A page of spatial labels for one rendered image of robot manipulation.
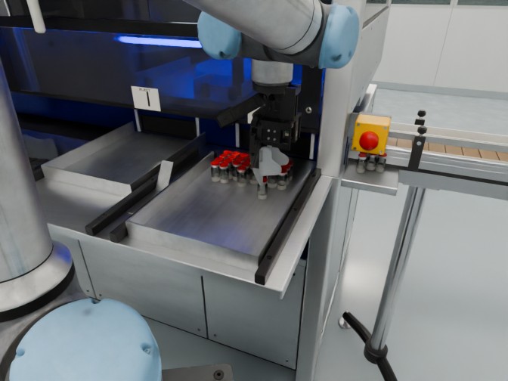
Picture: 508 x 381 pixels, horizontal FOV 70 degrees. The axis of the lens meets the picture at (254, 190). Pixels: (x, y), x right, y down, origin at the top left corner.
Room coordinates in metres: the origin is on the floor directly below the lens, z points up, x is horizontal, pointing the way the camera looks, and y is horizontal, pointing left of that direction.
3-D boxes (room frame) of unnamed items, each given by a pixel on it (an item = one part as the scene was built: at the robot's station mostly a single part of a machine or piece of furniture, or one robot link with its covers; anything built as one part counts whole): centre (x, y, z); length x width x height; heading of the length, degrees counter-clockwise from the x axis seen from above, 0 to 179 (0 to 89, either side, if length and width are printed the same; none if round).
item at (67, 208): (0.75, 0.19, 0.87); 0.70 x 0.48 x 0.02; 68
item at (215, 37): (0.58, 0.01, 1.23); 0.11 x 0.11 x 0.08; 54
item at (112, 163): (0.88, 0.32, 0.90); 0.34 x 0.26 x 0.04; 158
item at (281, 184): (0.75, 0.01, 0.90); 0.18 x 0.02 x 0.05; 68
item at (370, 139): (0.73, -0.25, 0.99); 0.04 x 0.04 x 0.04; 68
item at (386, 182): (0.81, -0.30, 0.87); 0.14 x 0.13 x 0.02; 158
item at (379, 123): (0.77, -0.27, 0.99); 0.08 x 0.07 x 0.07; 158
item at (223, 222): (0.65, 0.05, 0.90); 0.34 x 0.26 x 0.04; 158
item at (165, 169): (0.68, 0.22, 0.91); 0.14 x 0.03 x 0.06; 159
